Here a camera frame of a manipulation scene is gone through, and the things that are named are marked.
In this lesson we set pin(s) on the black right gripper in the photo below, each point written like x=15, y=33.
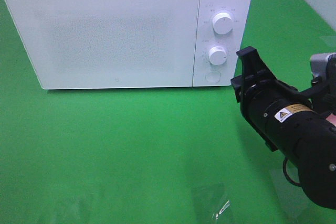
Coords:
x=277, y=112

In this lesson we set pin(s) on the round door release button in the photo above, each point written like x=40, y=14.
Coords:
x=213, y=77

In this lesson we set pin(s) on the white microwave door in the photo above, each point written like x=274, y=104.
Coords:
x=84, y=44

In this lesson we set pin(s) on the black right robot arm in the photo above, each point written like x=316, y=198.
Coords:
x=316, y=169

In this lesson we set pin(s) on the white lower microwave knob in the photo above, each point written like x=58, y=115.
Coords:
x=217, y=56

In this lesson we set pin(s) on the white microwave knob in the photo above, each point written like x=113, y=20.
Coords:
x=217, y=56
x=222, y=23

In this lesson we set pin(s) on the white upper microwave knob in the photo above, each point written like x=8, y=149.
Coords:
x=222, y=23

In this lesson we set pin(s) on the green table cloth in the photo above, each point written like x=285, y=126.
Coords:
x=179, y=155

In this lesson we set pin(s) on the white microwave oven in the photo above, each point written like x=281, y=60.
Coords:
x=206, y=39

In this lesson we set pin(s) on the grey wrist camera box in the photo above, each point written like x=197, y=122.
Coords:
x=318, y=64

